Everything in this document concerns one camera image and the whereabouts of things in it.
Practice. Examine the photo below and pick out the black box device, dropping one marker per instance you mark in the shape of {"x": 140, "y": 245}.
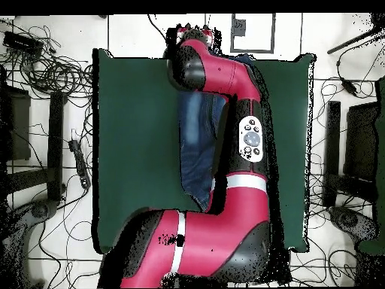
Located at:
{"x": 22, "y": 42}

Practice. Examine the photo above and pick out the grey rectangular floor frame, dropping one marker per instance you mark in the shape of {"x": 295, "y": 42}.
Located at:
{"x": 273, "y": 33}

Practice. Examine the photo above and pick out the black upright bar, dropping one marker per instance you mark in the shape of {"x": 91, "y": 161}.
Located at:
{"x": 333, "y": 150}
{"x": 55, "y": 144}

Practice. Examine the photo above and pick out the green cloth sheet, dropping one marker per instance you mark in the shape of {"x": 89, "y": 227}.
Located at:
{"x": 381, "y": 150}

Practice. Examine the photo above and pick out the black stand base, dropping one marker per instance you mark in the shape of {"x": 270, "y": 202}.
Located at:
{"x": 42, "y": 209}
{"x": 349, "y": 219}

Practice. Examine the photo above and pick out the grey floor plate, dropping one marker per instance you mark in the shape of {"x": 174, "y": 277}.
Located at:
{"x": 239, "y": 27}

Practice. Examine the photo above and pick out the black slanted crossbar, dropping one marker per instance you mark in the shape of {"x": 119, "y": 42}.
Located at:
{"x": 27, "y": 180}

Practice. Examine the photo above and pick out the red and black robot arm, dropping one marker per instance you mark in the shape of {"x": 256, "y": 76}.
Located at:
{"x": 222, "y": 228}

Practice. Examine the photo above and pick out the black power strip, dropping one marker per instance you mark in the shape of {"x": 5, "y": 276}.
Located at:
{"x": 79, "y": 162}

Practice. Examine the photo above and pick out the dark green table cloth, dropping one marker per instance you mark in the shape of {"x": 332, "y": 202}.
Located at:
{"x": 135, "y": 150}

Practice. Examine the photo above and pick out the blue denim jeans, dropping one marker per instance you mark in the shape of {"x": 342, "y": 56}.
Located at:
{"x": 195, "y": 144}

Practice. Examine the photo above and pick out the black tripod leg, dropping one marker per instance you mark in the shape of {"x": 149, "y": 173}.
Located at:
{"x": 349, "y": 43}

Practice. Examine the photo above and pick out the black power adapter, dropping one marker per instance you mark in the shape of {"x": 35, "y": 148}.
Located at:
{"x": 349, "y": 85}

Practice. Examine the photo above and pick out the dark flat panel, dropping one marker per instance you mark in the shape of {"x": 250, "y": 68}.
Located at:
{"x": 361, "y": 135}
{"x": 21, "y": 126}

